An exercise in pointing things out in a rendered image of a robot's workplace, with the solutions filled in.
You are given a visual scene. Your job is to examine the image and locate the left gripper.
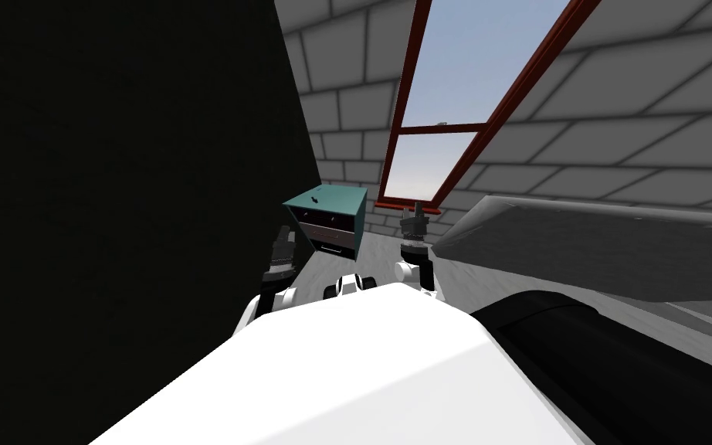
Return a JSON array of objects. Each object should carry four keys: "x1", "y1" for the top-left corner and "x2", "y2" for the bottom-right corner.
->
[{"x1": 272, "y1": 225, "x2": 298, "y2": 263}]

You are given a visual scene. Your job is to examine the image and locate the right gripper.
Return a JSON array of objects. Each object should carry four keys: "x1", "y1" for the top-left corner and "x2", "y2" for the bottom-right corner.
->
[{"x1": 399, "y1": 202, "x2": 432, "y2": 241}]

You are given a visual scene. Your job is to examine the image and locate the teal drawer cabinet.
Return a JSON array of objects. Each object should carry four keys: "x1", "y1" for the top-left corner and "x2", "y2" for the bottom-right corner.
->
[{"x1": 281, "y1": 183, "x2": 369, "y2": 261}]

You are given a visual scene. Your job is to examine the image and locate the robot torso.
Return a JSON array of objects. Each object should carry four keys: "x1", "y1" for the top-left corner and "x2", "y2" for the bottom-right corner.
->
[{"x1": 89, "y1": 273, "x2": 581, "y2": 445}]

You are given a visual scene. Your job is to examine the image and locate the red framed window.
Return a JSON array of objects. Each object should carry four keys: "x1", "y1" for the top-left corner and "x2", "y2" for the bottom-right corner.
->
[{"x1": 373, "y1": 0, "x2": 603, "y2": 216}]

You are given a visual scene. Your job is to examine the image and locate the grey flat slab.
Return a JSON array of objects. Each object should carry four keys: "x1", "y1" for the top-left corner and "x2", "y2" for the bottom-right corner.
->
[{"x1": 429, "y1": 194, "x2": 712, "y2": 305}]

